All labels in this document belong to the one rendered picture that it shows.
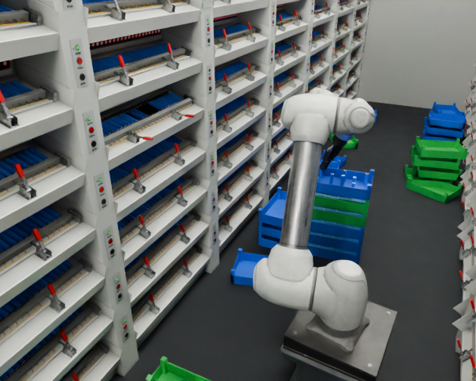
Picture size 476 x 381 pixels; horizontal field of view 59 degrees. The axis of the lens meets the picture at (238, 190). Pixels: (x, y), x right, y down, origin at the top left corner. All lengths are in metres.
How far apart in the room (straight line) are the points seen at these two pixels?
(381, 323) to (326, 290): 0.33
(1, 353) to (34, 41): 0.81
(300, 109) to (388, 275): 1.18
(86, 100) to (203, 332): 1.14
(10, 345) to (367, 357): 1.10
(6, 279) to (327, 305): 0.97
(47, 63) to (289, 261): 0.95
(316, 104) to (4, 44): 0.94
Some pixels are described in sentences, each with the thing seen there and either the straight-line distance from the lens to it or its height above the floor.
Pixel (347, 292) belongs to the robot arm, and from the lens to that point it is 1.46.
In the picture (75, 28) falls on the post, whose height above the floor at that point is 1.28.
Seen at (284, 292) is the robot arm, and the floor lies 0.44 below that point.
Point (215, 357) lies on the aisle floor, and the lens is 1.87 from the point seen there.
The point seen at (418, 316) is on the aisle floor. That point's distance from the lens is 2.19.
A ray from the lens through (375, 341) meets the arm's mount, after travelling 1.66.
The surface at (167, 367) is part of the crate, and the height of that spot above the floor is 0.03.
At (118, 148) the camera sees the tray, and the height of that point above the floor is 0.90.
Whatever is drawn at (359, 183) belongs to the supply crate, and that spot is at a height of 0.40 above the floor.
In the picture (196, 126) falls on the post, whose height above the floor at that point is 0.80.
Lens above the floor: 1.43
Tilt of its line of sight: 28 degrees down
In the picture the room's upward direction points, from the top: straight up
